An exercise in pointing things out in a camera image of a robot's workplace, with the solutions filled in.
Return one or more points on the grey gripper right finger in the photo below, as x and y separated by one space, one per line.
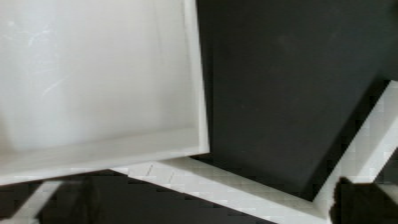
363 204

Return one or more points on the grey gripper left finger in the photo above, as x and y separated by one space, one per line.
68 207

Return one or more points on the white drawer cabinet box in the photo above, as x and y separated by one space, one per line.
102 88

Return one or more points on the white right fence rail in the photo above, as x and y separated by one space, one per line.
370 149

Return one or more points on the white fence rail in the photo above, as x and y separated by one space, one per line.
203 181
370 149

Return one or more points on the white front fence rail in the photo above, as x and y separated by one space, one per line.
203 181

